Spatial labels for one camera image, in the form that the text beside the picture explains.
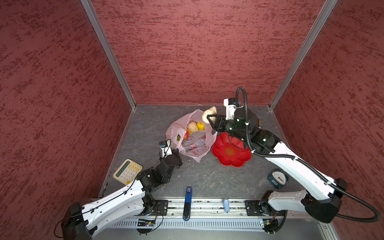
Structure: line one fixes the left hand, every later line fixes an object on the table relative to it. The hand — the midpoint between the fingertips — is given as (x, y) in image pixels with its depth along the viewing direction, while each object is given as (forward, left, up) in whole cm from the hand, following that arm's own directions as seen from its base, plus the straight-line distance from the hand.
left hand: (177, 152), depth 79 cm
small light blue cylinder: (-23, -26, -12) cm, 37 cm away
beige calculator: (-6, +30, -13) cm, 33 cm away
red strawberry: (+19, -4, -12) cm, 23 cm away
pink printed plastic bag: (+22, -6, -13) cm, 26 cm away
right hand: (+6, -17, +20) cm, 27 cm away
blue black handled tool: (-22, -6, -14) cm, 27 cm away
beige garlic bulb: (+24, -8, -9) cm, 27 cm away
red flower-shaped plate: (+9, -33, -14) cm, 37 cm away
